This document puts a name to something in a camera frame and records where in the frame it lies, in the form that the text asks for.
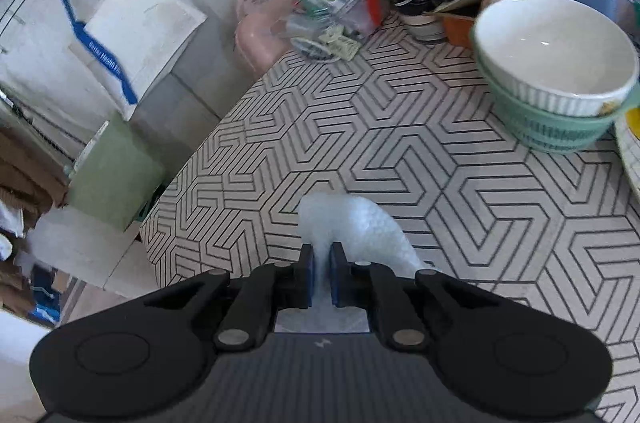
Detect white paper towel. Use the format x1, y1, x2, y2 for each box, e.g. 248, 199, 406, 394
276, 192, 428, 334

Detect green box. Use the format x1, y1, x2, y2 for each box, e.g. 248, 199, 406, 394
67, 116, 166, 231

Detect teal plastic colander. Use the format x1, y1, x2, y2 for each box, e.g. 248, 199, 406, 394
469, 29, 639, 154

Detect clear bag of packets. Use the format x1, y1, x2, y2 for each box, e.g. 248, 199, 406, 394
282, 0, 378, 64

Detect orange box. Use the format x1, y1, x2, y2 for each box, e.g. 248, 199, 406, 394
439, 14, 475, 48

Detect black white round container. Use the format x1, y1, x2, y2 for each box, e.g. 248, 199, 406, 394
394, 0, 446, 43

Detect white ribbed baking dish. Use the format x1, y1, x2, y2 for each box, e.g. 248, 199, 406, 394
470, 0, 639, 118

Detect yellow cartoon oval plate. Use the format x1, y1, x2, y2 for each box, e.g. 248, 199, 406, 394
615, 108, 640, 201

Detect white tote bag blue straps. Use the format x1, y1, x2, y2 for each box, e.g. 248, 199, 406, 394
57, 0, 208, 122

